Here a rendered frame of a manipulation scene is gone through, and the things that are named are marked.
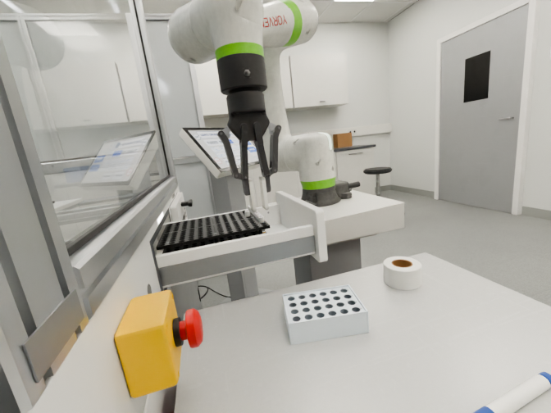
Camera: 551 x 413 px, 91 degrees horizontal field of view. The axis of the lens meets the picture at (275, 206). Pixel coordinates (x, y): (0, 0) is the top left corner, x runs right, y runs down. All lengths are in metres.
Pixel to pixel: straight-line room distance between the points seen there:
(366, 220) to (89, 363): 0.74
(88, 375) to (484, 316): 0.52
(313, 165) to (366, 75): 4.35
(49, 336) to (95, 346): 0.06
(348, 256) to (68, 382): 0.88
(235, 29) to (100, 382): 0.51
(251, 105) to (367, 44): 4.85
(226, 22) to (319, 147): 0.50
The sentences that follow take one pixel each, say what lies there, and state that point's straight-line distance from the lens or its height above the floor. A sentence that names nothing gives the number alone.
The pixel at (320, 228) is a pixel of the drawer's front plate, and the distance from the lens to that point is 0.53.
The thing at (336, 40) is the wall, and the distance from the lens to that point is 5.08.
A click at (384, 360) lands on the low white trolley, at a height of 0.76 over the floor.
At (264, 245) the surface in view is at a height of 0.87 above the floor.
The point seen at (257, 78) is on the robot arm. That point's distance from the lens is 0.54.
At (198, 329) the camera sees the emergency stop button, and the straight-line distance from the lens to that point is 0.32.
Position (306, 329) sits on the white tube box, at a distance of 0.45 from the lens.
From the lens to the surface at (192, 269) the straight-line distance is 0.52.
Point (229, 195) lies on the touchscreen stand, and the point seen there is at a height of 0.81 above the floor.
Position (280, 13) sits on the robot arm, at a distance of 0.87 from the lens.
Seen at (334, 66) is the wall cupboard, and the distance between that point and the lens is 4.54.
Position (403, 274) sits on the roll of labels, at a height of 0.79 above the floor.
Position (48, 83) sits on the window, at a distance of 0.34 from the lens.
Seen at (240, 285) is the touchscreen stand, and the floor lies 0.23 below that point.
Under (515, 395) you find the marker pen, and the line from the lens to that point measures 0.43.
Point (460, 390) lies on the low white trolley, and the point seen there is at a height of 0.76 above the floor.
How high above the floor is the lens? 1.06
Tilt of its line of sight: 13 degrees down
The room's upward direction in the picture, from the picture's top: 7 degrees counter-clockwise
